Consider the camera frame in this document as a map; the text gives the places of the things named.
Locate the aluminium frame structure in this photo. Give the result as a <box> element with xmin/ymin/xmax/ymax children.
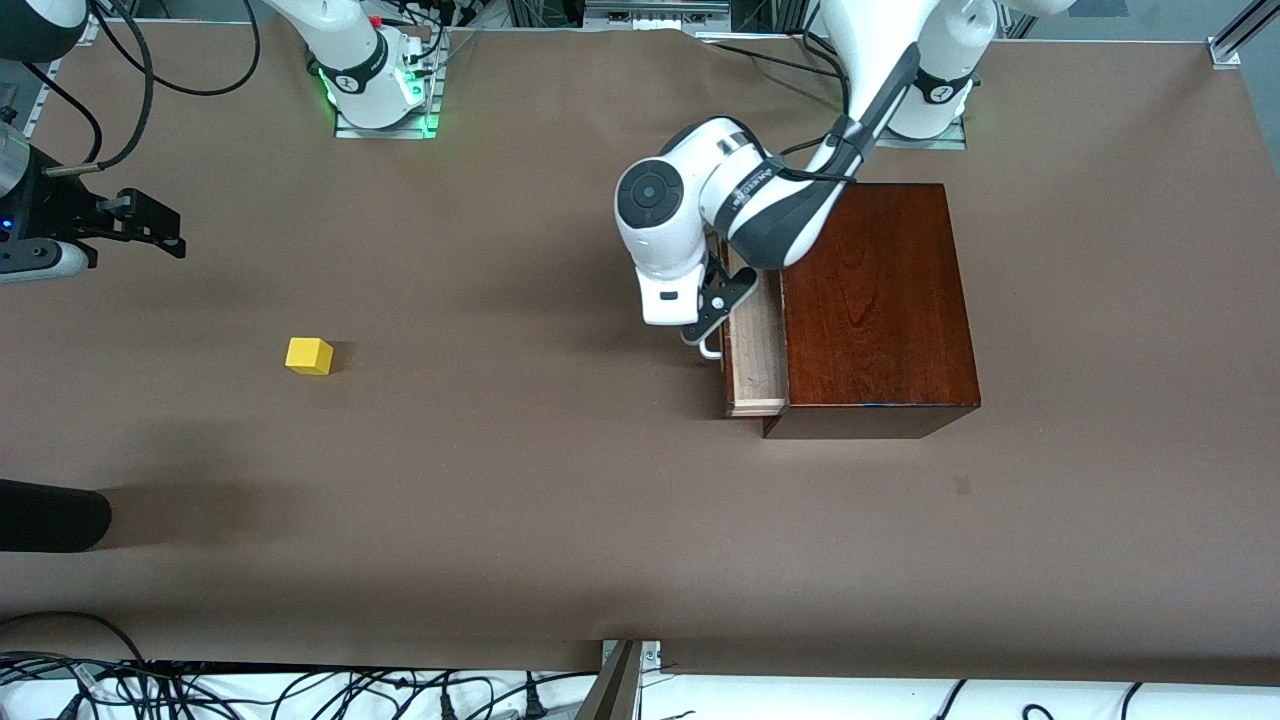
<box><xmin>505</xmin><ymin>0</ymin><xmax>807</xmax><ymax>33</ymax></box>

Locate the grey metal rail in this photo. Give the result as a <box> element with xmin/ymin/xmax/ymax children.
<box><xmin>585</xmin><ymin>0</ymin><xmax>731</xmax><ymax>23</ymax></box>

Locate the black arched cable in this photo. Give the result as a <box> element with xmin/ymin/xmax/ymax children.
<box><xmin>0</xmin><ymin>609</ymin><xmax>151</xmax><ymax>669</ymax></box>

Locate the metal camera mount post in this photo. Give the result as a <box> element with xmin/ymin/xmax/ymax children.
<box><xmin>575</xmin><ymin>638</ymin><xmax>663</xmax><ymax>720</ymax></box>

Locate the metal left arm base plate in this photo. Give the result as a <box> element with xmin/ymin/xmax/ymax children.
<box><xmin>880</xmin><ymin>115</ymin><xmax>969</xmax><ymax>151</ymax></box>

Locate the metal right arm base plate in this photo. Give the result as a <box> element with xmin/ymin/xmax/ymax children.
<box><xmin>333</xmin><ymin>28</ymin><xmax>448</xmax><ymax>141</ymax></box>

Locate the yellow block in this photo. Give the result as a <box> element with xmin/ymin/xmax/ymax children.
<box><xmin>285</xmin><ymin>337</ymin><xmax>334</xmax><ymax>377</ymax></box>

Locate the dark wooden drawer cabinet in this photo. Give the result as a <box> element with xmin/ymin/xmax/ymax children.
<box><xmin>762</xmin><ymin>182</ymin><xmax>982</xmax><ymax>440</ymax></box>

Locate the wooden drawer with white handle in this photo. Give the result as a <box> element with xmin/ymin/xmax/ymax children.
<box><xmin>700</xmin><ymin>235</ymin><xmax>791</xmax><ymax>419</ymax></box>

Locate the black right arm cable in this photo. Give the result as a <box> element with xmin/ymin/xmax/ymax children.
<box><xmin>42</xmin><ymin>0</ymin><xmax>155</xmax><ymax>177</ymax></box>

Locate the black base cable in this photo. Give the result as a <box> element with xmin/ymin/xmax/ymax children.
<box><xmin>700</xmin><ymin>38</ymin><xmax>849</xmax><ymax>81</ymax></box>

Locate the brown table cover sheet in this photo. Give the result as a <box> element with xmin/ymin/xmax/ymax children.
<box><xmin>0</xmin><ymin>20</ymin><xmax>1280</xmax><ymax>687</ymax></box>

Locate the black cylinder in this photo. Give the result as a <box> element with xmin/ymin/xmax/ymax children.
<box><xmin>0</xmin><ymin>478</ymin><xmax>113</xmax><ymax>554</ymax></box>

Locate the black looped cable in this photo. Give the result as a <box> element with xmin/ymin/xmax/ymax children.
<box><xmin>100</xmin><ymin>0</ymin><xmax>262</xmax><ymax>98</ymax></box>

